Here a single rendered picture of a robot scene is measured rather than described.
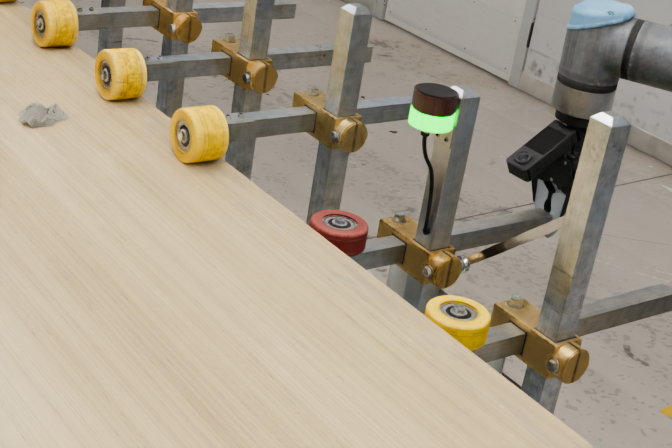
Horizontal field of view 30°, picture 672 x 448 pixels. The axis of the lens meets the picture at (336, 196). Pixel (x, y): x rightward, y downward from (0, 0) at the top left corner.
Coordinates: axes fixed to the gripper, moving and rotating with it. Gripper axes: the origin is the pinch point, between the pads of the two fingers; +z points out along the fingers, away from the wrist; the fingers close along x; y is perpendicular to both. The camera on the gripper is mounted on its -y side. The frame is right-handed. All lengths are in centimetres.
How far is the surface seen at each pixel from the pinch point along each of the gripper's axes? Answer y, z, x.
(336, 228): -42.7, -9.2, -1.5
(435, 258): -29.1, -4.7, -7.2
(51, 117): -64, -10, 43
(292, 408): -71, -10, -34
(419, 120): -34.5, -25.3, -5.2
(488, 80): 222, 89, 241
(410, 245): -30.0, -4.7, -2.7
